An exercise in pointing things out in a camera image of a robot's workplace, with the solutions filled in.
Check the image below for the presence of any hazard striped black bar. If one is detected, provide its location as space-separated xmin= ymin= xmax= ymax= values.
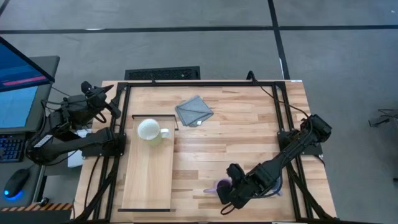
xmin=0 ymin=202 xmax=74 ymax=214

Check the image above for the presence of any grey folded cloth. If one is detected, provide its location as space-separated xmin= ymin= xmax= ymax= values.
xmin=174 ymin=95 xmax=215 ymax=128

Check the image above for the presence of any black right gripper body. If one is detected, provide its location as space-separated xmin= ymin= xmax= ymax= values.
xmin=233 ymin=166 xmax=274 ymax=208

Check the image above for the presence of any black aluminium table frame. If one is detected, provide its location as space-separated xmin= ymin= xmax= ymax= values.
xmin=67 ymin=79 xmax=343 ymax=224

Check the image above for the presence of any black-edged blue screen monitor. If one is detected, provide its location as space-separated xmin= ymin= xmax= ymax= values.
xmin=0 ymin=35 xmax=56 ymax=93

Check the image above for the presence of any purple ribbed mug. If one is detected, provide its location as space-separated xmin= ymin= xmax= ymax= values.
xmin=203 ymin=179 xmax=233 ymax=200

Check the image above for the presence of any cream yellow-green mug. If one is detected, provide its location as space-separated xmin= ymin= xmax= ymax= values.
xmin=137 ymin=118 xmax=172 ymax=147

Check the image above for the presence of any black floor cable tangle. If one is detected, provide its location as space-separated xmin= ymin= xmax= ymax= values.
xmin=368 ymin=108 xmax=398 ymax=128

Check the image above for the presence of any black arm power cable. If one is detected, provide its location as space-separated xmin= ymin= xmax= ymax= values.
xmin=257 ymin=84 xmax=312 ymax=121

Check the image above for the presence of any grey computer desk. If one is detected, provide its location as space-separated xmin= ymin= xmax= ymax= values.
xmin=0 ymin=130 xmax=53 ymax=224

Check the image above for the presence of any black computer mouse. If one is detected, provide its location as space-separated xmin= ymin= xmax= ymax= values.
xmin=3 ymin=167 xmax=31 ymax=200

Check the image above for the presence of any backlit computer keyboard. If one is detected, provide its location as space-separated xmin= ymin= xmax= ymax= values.
xmin=0 ymin=136 xmax=26 ymax=163

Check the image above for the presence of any blue-grey mug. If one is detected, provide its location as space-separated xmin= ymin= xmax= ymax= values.
xmin=272 ymin=179 xmax=284 ymax=197

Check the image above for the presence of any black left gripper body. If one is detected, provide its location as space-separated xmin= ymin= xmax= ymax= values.
xmin=75 ymin=81 xmax=108 ymax=114

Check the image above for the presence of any white paper sheet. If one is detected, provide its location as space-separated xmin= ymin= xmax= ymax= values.
xmin=67 ymin=129 xmax=94 ymax=169

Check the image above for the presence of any grey framed monitor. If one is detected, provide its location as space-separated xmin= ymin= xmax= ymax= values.
xmin=0 ymin=55 xmax=60 ymax=134

